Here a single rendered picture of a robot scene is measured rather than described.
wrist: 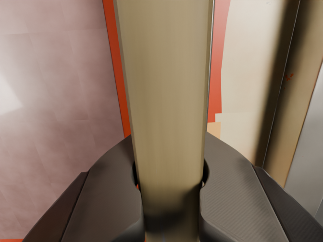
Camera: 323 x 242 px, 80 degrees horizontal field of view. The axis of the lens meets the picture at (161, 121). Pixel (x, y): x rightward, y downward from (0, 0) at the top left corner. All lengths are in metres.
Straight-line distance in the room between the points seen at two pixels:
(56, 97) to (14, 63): 0.04
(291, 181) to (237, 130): 0.06
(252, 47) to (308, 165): 0.11
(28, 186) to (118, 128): 0.13
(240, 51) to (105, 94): 0.12
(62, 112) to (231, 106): 0.15
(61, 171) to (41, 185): 0.03
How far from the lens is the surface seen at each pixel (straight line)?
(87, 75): 0.18
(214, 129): 0.19
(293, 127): 0.18
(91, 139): 0.20
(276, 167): 0.21
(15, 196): 0.29
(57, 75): 0.19
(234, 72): 0.18
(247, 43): 0.18
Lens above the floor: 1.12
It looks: 64 degrees down
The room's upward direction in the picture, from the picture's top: 179 degrees counter-clockwise
